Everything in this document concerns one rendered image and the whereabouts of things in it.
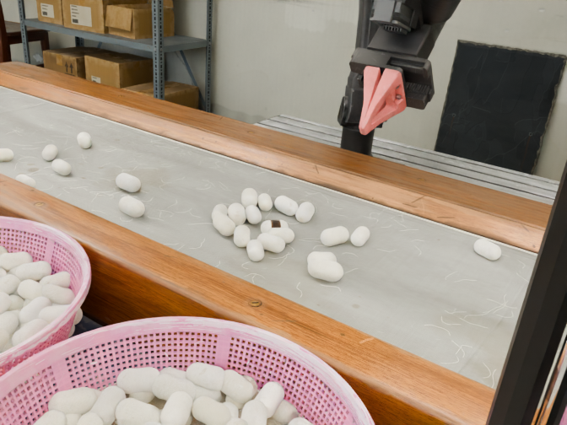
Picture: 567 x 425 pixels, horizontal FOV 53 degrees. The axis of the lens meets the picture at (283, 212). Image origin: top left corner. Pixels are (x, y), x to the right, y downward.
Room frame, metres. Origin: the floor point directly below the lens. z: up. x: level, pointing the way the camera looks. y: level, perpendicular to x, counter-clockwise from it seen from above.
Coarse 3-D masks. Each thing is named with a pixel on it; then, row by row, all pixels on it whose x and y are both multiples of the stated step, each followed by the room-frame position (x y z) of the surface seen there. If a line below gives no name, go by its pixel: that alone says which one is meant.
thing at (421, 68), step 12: (360, 48) 0.74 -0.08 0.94; (396, 60) 0.71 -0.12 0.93; (408, 60) 0.70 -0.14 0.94; (420, 60) 0.70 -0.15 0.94; (408, 72) 0.71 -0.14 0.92; (420, 72) 0.69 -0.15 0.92; (360, 84) 0.76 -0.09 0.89; (420, 84) 0.72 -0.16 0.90; (432, 84) 0.71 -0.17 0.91; (432, 96) 0.72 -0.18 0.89
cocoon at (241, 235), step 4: (236, 228) 0.57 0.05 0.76; (240, 228) 0.57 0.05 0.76; (244, 228) 0.57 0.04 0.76; (248, 228) 0.57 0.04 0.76; (236, 232) 0.56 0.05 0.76; (240, 232) 0.56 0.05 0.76; (244, 232) 0.56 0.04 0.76; (248, 232) 0.56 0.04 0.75; (236, 236) 0.55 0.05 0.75; (240, 236) 0.55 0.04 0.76; (244, 236) 0.55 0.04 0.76; (248, 236) 0.55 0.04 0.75; (236, 240) 0.55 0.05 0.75; (240, 240) 0.55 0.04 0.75; (244, 240) 0.55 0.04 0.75; (248, 240) 0.55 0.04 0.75; (236, 244) 0.55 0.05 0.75; (240, 244) 0.55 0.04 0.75; (244, 244) 0.55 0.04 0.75
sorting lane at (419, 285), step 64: (0, 128) 0.89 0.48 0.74; (64, 128) 0.92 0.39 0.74; (128, 128) 0.95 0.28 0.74; (64, 192) 0.66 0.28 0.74; (128, 192) 0.68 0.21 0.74; (192, 192) 0.70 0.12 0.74; (256, 192) 0.71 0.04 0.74; (320, 192) 0.73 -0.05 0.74; (192, 256) 0.53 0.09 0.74; (384, 256) 0.56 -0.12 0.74; (448, 256) 0.57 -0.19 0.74; (512, 256) 0.59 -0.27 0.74; (384, 320) 0.44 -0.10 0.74; (448, 320) 0.45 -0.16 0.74; (512, 320) 0.45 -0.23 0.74
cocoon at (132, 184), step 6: (120, 174) 0.69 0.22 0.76; (126, 174) 0.69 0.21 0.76; (120, 180) 0.68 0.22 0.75; (126, 180) 0.68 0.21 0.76; (132, 180) 0.68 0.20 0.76; (138, 180) 0.68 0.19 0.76; (120, 186) 0.68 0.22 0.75; (126, 186) 0.67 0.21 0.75; (132, 186) 0.67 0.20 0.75; (138, 186) 0.68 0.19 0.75
